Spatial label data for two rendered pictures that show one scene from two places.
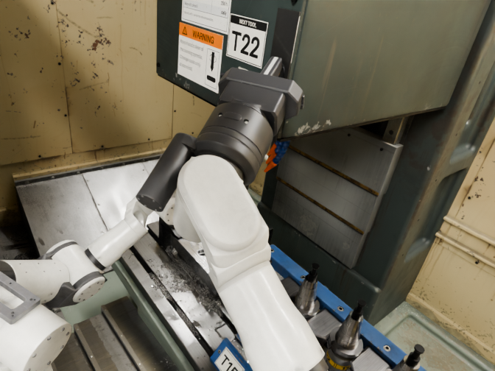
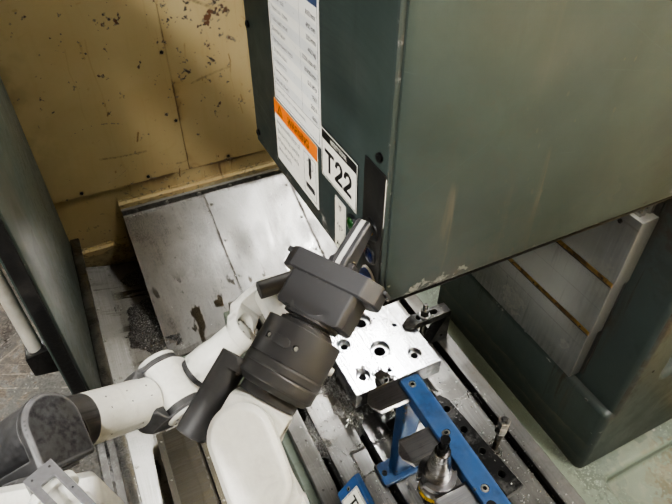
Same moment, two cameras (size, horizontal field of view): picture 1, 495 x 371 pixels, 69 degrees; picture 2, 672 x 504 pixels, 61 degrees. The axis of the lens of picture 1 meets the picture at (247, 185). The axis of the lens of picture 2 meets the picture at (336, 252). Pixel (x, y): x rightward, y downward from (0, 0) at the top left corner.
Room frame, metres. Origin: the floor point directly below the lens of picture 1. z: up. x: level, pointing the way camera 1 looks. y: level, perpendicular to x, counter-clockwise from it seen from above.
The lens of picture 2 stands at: (0.08, -0.13, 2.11)
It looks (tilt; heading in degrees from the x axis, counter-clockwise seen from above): 42 degrees down; 17
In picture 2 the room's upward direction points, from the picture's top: straight up
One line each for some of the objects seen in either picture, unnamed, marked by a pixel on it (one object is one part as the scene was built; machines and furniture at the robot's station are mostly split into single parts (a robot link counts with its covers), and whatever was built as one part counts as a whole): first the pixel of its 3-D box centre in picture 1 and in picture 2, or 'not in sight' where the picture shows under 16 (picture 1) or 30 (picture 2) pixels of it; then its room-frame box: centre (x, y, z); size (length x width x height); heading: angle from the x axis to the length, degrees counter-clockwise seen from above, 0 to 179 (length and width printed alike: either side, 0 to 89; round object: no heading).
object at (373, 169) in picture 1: (323, 183); (535, 246); (1.24, -0.29, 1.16); 0.48 x 0.05 x 0.51; 44
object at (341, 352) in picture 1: (345, 344); not in sight; (0.47, -0.23, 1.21); 0.06 x 0.06 x 0.03
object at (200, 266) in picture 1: (219, 250); (369, 340); (0.99, 0.06, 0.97); 0.29 x 0.23 x 0.05; 44
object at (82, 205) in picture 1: (140, 215); (278, 257); (1.42, 0.49, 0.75); 0.89 x 0.67 x 0.26; 134
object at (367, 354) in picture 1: (368, 366); not in sight; (0.43, -0.27, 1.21); 0.07 x 0.05 x 0.01; 134
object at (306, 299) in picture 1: (308, 290); (440, 461); (0.55, -0.16, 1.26); 0.04 x 0.04 x 0.07
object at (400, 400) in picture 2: not in sight; (385, 397); (0.67, -0.04, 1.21); 0.07 x 0.05 x 0.01; 134
